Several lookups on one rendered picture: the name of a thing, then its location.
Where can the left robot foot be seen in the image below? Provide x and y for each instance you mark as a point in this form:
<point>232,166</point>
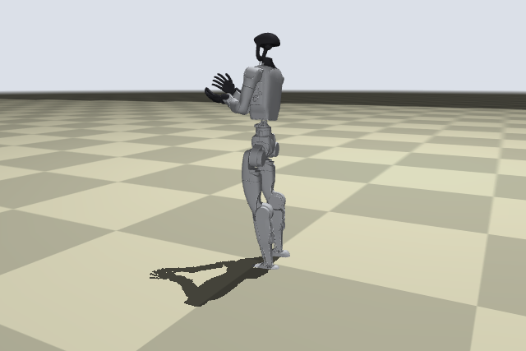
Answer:
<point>261,265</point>

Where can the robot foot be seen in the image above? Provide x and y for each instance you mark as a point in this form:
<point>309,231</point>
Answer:
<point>261,265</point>
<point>284,253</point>

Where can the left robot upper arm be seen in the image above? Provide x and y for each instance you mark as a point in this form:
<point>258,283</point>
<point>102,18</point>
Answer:
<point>252,76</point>

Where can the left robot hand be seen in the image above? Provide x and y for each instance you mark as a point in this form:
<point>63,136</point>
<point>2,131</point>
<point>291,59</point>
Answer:
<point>215,97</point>

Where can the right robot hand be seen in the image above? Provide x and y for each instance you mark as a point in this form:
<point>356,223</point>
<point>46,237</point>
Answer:
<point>227,86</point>

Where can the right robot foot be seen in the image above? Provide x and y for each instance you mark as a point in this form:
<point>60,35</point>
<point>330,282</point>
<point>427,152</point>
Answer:
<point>284,253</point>

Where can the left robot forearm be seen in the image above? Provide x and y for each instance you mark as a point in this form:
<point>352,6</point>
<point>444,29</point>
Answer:
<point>233,103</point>

